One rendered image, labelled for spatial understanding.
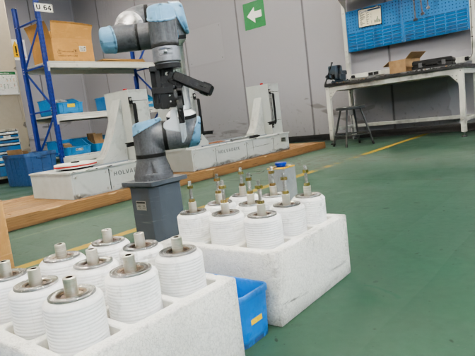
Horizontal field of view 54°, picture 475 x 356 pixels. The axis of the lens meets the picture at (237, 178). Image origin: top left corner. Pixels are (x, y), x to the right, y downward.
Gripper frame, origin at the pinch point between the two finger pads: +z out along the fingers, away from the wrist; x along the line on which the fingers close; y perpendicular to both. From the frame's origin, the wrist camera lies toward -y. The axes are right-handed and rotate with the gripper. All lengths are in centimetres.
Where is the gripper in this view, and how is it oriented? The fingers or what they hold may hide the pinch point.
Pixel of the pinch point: (185, 136)
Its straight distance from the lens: 130.1
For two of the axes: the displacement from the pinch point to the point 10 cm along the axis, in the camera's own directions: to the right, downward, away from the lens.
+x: 0.9, 1.2, -9.9
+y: -9.9, 1.3, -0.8
